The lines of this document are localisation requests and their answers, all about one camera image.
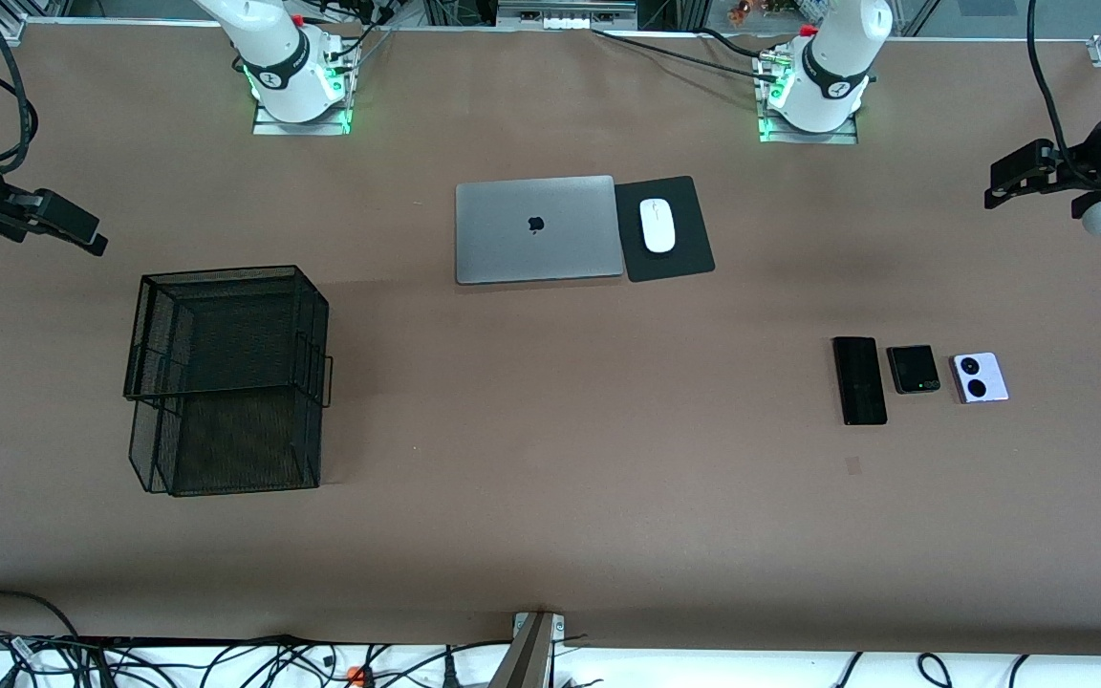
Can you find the lavender phone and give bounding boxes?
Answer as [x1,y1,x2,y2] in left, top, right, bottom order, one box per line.
[951,352,1010,405]

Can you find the square black phone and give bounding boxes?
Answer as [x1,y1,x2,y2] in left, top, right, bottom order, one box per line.
[886,345,942,396]

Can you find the tall black smartphone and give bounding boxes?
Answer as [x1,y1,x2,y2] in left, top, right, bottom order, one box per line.
[832,336,889,427]

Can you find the black mouse pad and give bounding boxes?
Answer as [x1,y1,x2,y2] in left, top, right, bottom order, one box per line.
[614,175,716,284]

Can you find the white computer mouse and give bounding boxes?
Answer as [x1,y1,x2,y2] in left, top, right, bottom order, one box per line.
[639,198,678,254]

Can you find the silver closed laptop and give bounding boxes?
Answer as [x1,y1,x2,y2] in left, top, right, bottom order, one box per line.
[455,175,626,286]

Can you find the grey power strip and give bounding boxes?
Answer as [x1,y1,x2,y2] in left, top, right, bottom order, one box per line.
[496,0,636,32]

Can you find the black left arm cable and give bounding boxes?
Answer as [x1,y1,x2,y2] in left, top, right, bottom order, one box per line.
[1026,0,1101,187]

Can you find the black wire mesh basket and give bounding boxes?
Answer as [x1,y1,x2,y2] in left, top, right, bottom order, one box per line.
[122,265,335,498]

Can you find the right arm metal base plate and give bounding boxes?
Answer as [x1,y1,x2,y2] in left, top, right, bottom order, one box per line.
[252,96,355,137]

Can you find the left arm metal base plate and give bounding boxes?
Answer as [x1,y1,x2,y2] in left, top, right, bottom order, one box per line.
[756,53,860,145]

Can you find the short black table cable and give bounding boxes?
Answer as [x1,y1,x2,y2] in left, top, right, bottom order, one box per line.
[699,27,769,60]

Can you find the black base cable bundle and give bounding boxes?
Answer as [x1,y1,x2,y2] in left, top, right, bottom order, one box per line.
[326,0,400,75]

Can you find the thick black floor cable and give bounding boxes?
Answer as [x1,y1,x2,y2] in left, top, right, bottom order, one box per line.
[0,588,85,688]

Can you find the long black table cable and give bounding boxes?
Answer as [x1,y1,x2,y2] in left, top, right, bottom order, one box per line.
[592,27,783,82]

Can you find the grey aluminium camera post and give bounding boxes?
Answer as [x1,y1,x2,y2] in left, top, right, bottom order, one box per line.
[488,612,568,688]

